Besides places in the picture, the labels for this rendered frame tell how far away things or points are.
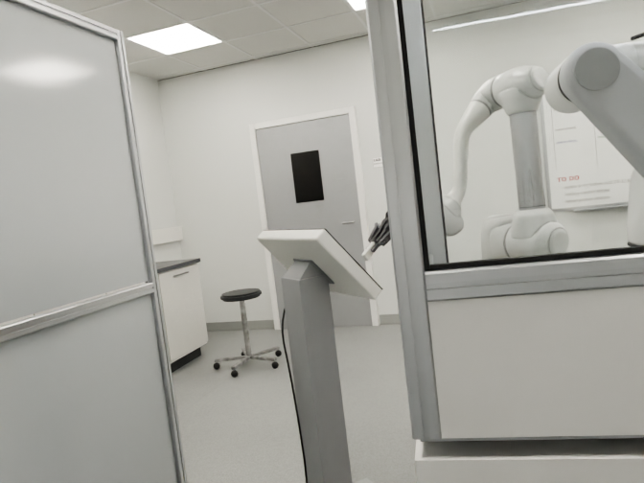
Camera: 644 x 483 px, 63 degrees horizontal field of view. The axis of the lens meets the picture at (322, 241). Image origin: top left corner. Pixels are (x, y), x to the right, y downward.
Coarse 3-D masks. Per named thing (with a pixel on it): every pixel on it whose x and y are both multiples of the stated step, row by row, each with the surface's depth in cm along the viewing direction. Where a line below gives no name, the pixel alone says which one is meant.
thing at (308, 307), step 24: (288, 288) 194; (312, 288) 188; (288, 312) 197; (312, 312) 188; (288, 336) 200; (312, 336) 188; (312, 360) 188; (336, 360) 193; (312, 384) 188; (336, 384) 193; (312, 408) 190; (336, 408) 193; (312, 432) 193; (336, 432) 193; (312, 456) 196; (336, 456) 193; (312, 480) 199; (336, 480) 193; (360, 480) 235
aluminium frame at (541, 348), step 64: (384, 0) 67; (384, 64) 69; (384, 128) 69; (576, 256) 67; (640, 256) 64; (448, 320) 70; (512, 320) 68; (576, 320) 67; (640, 320) 65; (448, 384) 71; (512, 384) 69; (576, 384) 67; (640, 384) 66
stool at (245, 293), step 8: (248, 288) 446; (256, 288) 441; (224, 296) 424; (232, 296) 420; (240, 296) 419; (248, 296) 420; (256, 296) 427; (240, 304) 434; (248, 336) 436; (248, 344) 436; (248, 352) 436; (264, 352) 446; (280, 352) 454; (216, 360) 437; (224, 360) 437; (240, 360) 425; (272, 360) 421; (216, 368) 437; (232, 368) 411; (232, 376) 410
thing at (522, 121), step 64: (448, 0) 67; (512, 0) 66; (576, 0) 64; (640, 0) 63; (448, 64) 68; (512, 64) 67; (576, 64) 65; (640, 64) 64; (448, 128) 69; (512, 128) 67; (576, 128) 66; (640, 128) 64; (448, 192) 70; (512, 192) 68; (576, 192) 67; (640, 192) 65; (448, 256) 71; (512, 256) 69
